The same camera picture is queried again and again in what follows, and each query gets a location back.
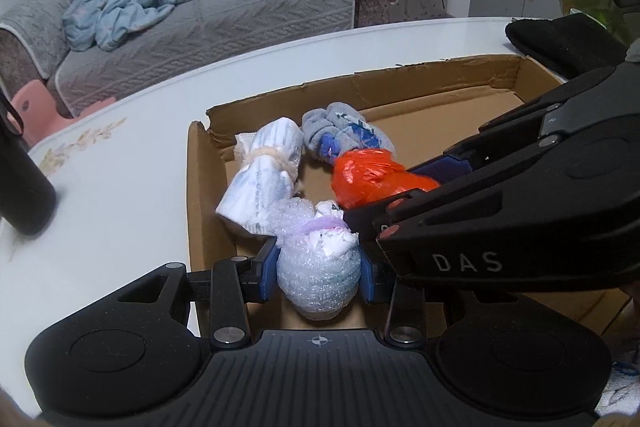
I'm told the black bottle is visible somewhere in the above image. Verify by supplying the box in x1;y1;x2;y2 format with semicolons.
0;94;58;237

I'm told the pink stool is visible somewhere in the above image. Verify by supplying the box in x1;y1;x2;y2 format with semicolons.
11;79;66;145

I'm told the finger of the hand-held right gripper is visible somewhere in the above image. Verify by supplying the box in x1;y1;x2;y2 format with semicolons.
407;66;626;188
344;142;566;248

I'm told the orange plastic bag bundle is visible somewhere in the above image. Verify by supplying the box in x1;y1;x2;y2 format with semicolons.
331;149;441;210

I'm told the bubble wrap bundle purple band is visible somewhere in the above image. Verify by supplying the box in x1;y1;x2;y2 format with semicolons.
265;198;362;322

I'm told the black knit hat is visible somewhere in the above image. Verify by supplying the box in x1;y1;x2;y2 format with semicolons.
505;13;628;80

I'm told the white striped cloth bundle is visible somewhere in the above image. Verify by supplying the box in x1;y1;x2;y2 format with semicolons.
215;117;305;235

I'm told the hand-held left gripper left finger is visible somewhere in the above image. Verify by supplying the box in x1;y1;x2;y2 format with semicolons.
117;239;279;350

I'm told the grey blue sock bundle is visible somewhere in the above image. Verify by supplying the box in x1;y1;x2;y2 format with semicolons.
301;103;396;165

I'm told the shallow cardboard box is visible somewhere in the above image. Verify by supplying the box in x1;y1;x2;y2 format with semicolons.
186;54;633;338

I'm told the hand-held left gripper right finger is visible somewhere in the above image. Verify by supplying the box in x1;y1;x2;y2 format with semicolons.
361;252;468;348

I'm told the grey quilted sofa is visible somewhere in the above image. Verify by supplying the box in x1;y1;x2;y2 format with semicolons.
0;0;401;120

